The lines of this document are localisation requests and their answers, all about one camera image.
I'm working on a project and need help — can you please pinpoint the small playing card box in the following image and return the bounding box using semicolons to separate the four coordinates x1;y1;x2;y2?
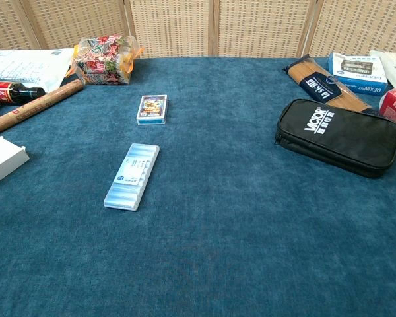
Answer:
136;94;169;126

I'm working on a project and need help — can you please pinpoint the blue white boxed item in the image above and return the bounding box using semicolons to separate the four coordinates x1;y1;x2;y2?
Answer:
327;52;389;97

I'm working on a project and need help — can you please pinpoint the plain white box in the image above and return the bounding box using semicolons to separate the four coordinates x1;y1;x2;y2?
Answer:
0;136;31;191

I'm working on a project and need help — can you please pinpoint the blue white battery pack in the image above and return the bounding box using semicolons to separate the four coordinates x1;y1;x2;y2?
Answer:
104;143;160;211

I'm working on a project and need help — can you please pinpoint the blue tablecloth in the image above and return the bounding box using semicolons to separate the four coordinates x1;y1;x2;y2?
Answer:
0;57;396;317

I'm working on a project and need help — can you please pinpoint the woven folding screen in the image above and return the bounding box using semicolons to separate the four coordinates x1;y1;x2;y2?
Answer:
0;0;396;59

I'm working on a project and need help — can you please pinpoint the floral printed snack bag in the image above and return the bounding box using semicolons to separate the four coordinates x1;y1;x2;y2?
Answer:
73;34;145;86

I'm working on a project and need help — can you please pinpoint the spaghetti pack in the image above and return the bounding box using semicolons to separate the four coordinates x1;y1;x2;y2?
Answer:
282;54;380;115

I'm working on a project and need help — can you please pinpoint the black Victor zip pouch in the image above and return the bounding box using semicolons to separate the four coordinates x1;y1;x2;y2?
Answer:
275;98;396;179

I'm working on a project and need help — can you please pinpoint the wooden rolling pin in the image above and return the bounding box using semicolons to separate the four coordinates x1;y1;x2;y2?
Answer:
0;79;85;139

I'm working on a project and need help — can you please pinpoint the white mailer bag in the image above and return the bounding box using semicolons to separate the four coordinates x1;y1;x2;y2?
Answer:
0;48;75;94

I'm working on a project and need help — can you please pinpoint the dark sauce bottle red label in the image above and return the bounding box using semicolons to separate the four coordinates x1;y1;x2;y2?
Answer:
0;80;47;106

